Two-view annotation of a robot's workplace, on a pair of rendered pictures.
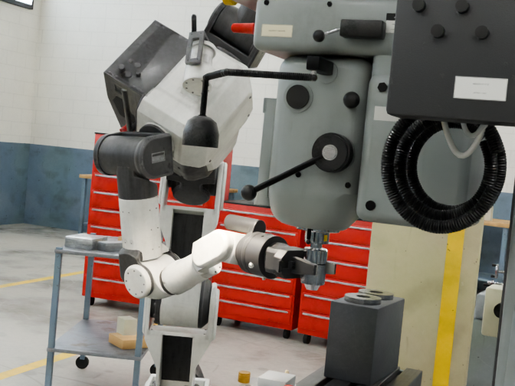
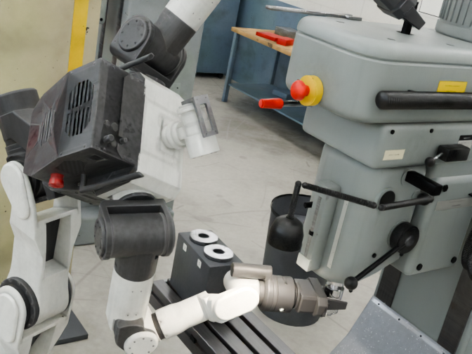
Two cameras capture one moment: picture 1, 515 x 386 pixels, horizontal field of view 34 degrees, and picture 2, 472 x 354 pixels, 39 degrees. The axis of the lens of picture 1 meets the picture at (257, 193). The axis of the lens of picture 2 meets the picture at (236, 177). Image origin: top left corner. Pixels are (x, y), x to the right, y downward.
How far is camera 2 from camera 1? 1.83 m
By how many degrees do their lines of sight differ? 61
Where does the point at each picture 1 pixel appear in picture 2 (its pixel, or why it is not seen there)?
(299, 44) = (404, 163)
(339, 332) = (214, 287)
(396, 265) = not seen: hidden behind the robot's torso
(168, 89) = (150, 149)
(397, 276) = not seen: hidden behind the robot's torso
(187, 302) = (60, 301)
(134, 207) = (147, 285)
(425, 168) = (451, 235)
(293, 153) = (373, 241)
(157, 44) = (117, 92)
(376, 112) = (437, 205)
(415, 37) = not seen: outside the picture
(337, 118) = (405, 209)
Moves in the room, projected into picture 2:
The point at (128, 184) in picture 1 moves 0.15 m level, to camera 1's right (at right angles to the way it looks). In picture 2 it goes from (147, 268) to (191, 247)
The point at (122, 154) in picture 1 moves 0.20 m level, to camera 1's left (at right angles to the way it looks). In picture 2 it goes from (147, 244) to (74, 276)
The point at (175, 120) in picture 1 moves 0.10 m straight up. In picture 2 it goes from (168, 185) to (175, 141)
